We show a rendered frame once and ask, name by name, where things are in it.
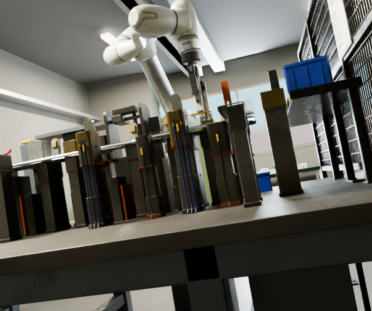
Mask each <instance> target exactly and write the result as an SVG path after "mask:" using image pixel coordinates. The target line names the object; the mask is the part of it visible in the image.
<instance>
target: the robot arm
mask: <svg viewBox="0 0 372 311"><path fill-rule="evenodd" d="M128 21H129V24H130V27H129V28H127V29H126V30H125V31H124V32H123V33H122V34H121V35H120V36H118V37H117V38H116V39H115V40H114V41H113V42H112V43H111V44H110V46H108V47H107V48H106V49H105V51H104V55H103V57H104V60H105V61H106V62H107V63H108V64H109V65H112V66H119V65H123V64H125V63H127V62H128V61H130V60H131V59H133V58H134V59H135V60H136V61H138V62H139V63H140V65H141V67H142V69H143V71H144V73H145V75H146V77H147V79H148V81H149V83H150V85H151V87H152V89H153V90H154V92H155V95H156V96H157V99H158V100H159V102H160V105H161V106H162V109H163V111H164V112H165V114H166V112H170V111H173V110H172V105H171V101H170V97H171V95H172V94H174V92H173V90H172V87H171V85H170V83H169V81H168V79H167V77H166V75H165V73H164V70H163V68H162V66H161V64H160V62H159V60H158V58H157V56H156V44H155V41H156V39H157V38H160V37H161V36H170V37H172V38H174V39H176V43H177V47H178V52H179V54H180V56H181V60H182V64H183V65H188V67H187V70H188V73H189V79H190V82H191V88H192V92H193V93H191V94H192V95H193V96H194V103H195V107H196V112H197V113H198V112H201V111H203V112H205V110H204V103H203V99H202V95H203V93H202V91H201V87H200V79H199V69H198V67H197V65H196V64H197V63H199V62H200V53H199V52H200V42H199V35H198V34H199V26H198V21H197V16H196V12H195V10H194V8H193V5H192V4H191V2H190V1H188V0H176V1H175V2H173V4H172V6H171V8H170V9H169V8H166V7H163V6H156V5H151V4H143V5H139V6H136V7H134V8H132V10H131V12H130V14H129V17H128ZM183 109H184V111H185V112H186V113H187V115H188V116H187V118H188V124H189V127H193V126H199V125H200V119H199V117H198V116H197V115H196V116H193V117H192V116H190V114H195V113H194V112H192V111H189V110H187V109H185V108H183Z"/></svg>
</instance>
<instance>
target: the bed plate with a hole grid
mask: <svg viewBox="0 0 372 311"><path fill-rule="evenodd" d="M332 178H334V177H329V178H322V179H318V180H311V181H304V182H300V183H301V187H302V189H303V190H304V193H302V194H295V195H290V196H283V197H280V196H279V186H274V187H272V188H273V190H272V191H267V192H262V193H261V195H262V197H263V201H262V205H259V206H255V207H247V208H244V203H245V202H244V199H242V201H243V203H242V204H241V205H234V206H232V207H222V208H220V205H219V204H218V205H212V204H211V202H212V200H207V202H209V205H208V206H206V207H204V210H201V211H200V212H198V213H193V214H183V213H182V211H178V209H175V211H173V212H169V213H166V215H164V216H163V217H158V218H154V219H148V218H147V217H143V218H136V217H135V218H132V219H130V220H124V221H120V222H115V219H114V223H113V224H111V225H107V226H103V227H100V228H95V229H91V230H89V227H88V226H87V227H82V228H75V227H74V223H75V221H74V220H72V221H69V223H70V224H71V227H70V228H67V229H65V230H61V231H57V232H53V233H42V234H37V235H34V236H26V237H23V238H22V239H18V240H15V241H11V242H7V243H0V276H3V275H11V274H16V273H25V272H33V271H38V270H46V269H51V268H60V267H68V266H73V265H81V264H86V263H94V262H103V261H108V260H116V259H125V258H130V257H138V256H143V255H151V254H159V253H164V252H173V251H181V250H186V249H195V248H200V247H208V246H216V245H221V244H229V243H238V242H243V241H251V240H256V239H265V238H273V237H278V236H286V235H291V234H299V233H308V232H312V231H321V230H329V229H335V228H343V227H348V226H356V225H364V224H369V223H372V183H370V184H366V183H363V182H358V183H348V182H347V181H345V180H346V179H347V178H346V175H344V177H343V178H342V179H338V180H333V179H332Z"/></svg>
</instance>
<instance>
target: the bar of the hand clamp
mask: <svg viewBox="0 0 372 311"><path fill-rule="evenodd" d="M200 87H201V91H202V93H203V95H202V99H203V103H204V110H205V111H208V110H210V109H209V102H208V97H207V90H206V85H205V82H204V83H203V82H202V81H200ZM201 116H202V122H204V120H205V119H204V115H203V114H202V115H201ZM208 116H209V121H210V120H211V118H210V113H208Z"/></svg>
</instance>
